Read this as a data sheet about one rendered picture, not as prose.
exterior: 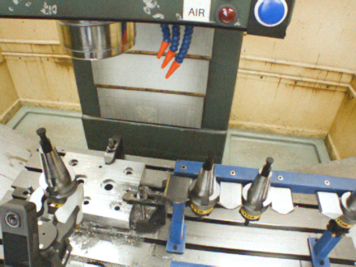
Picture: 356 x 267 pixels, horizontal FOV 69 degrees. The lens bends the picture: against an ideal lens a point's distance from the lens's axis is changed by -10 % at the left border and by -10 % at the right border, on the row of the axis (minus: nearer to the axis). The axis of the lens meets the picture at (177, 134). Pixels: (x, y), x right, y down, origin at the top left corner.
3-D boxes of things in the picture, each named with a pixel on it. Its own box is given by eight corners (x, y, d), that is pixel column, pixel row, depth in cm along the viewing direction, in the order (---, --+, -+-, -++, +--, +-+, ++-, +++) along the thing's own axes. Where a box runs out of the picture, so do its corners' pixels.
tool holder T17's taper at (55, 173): (73, 170, 48) (65, 140, 44) (63, 189, 45) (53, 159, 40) (51, 166, 48) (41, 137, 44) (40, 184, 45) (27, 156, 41)
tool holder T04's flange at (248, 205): (266, 190, 61) (269, 183, 60) (271, 213, 57) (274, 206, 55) (238, 190, 61) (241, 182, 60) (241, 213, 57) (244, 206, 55)
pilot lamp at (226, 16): (235, 26, 31) (238, 7, 30) (216, 24, 31) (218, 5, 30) (235, 24, 31) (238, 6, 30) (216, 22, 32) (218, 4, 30)
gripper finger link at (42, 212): (45, 194, 54) (34, 234, 47) (36, 174, 50) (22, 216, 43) (60, 193, 54) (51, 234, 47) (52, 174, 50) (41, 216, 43)
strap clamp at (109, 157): (115, 182, 100) (109, 152, 90) (106, 180, 100) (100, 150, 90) (124, 156, 110) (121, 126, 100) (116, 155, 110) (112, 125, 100)
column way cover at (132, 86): (203, 131, 123) (215, 12, 90) (97, 119, 127) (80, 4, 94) (203, 124, 127) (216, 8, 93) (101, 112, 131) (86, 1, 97)
